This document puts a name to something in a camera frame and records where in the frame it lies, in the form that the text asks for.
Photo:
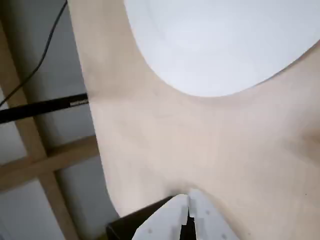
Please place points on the light wooden frame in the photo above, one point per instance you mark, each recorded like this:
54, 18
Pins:
42, 162

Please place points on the white paper plate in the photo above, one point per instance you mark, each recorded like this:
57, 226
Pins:
212, 45

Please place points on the black bar with print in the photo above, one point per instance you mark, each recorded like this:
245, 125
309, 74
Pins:
42, 108

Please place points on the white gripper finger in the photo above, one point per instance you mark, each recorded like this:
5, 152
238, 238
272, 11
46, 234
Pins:
165, 220
212, 220

